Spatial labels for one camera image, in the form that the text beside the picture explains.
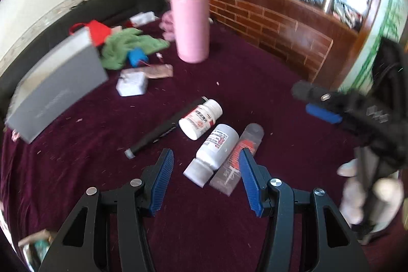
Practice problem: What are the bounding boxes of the white gloved right hand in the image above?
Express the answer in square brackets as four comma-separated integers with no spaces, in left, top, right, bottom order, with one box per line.
[337,157,404,235]

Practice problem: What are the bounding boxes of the brown wooden headboard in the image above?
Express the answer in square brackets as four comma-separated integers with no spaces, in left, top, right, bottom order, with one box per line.
[210,0,358,89]

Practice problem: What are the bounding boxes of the cardboard box tray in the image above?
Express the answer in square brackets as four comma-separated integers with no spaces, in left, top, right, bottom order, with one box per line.
[18,229,57,272]

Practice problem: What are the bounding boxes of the clear tube orange contents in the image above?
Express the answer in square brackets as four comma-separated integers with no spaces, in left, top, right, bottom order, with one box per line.
[210,123,264,196]

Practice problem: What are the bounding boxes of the black marker grey cap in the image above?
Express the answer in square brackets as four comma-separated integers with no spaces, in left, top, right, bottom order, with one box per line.
[124,96,208,160]

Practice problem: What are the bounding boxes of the white pill bottle red label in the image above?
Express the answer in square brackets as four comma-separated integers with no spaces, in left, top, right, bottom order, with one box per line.
[178,99,223,141]

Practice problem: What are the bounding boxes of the white charger adapter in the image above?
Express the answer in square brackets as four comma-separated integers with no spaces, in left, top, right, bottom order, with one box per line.
[116,72,148,97]

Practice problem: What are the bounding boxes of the grey shoe box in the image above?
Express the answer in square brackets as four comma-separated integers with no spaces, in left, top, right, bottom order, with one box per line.
[5,27,108,144]

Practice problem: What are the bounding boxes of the brown snack wrapper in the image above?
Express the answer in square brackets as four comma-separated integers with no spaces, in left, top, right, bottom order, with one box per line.
[121,64,174,79]

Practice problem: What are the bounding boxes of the pink thermos bottle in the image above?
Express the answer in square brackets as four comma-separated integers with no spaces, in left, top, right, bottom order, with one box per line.
[170,0,210,63]

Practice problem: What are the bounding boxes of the pink cloth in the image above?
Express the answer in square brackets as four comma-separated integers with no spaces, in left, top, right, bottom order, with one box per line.
[159,10,175,42]

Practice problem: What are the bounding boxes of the blue small object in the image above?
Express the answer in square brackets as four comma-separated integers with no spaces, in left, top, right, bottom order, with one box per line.
[127,48,149,68]

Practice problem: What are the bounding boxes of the green cloth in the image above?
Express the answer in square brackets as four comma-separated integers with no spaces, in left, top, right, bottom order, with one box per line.
[100,28,170,70]

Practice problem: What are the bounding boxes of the red cloth bag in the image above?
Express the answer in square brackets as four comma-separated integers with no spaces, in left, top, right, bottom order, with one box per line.
[69,20,112,47]

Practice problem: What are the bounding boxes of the black bag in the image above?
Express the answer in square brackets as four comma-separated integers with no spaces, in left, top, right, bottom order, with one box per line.
[1,0,167,118]

